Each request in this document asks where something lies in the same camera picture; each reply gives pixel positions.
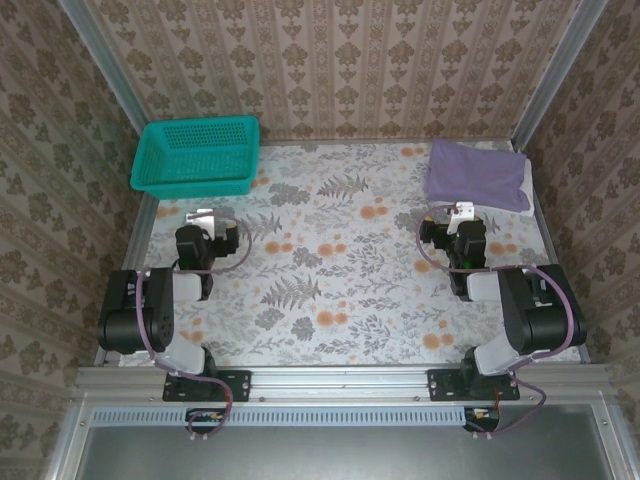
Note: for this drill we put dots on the purple t-shirt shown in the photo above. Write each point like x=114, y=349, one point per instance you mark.
x=475, y=175

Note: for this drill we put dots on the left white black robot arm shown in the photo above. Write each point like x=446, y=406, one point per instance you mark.
x=120, y=320

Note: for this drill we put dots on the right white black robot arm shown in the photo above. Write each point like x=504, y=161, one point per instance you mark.
x=530, y=320

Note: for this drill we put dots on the white folded t-shirt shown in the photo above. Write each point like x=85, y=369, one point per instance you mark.
x=528, y=185

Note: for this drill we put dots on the teal plastic basket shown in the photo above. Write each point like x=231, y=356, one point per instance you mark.
x=170, y=165

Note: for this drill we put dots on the floral tablecloth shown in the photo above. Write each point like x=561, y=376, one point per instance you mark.
x=320, y=280

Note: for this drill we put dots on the black controller board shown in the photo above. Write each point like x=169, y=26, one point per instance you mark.
x=202, y=419
x=482, y=419

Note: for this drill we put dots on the grey metal panel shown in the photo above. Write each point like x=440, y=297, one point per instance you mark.
x=340, y=455

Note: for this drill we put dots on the right arm's black base plate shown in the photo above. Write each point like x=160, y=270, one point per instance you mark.
x=445, y=385

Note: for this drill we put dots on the left arm's black base plate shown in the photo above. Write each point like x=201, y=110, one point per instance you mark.
x=235, y=385

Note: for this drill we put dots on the long aluminium mounting rail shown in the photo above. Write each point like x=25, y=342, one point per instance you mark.
x=340, y=385

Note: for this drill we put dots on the aluminium frame post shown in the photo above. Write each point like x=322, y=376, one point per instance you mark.
x=563, y=60
x=103, y=60

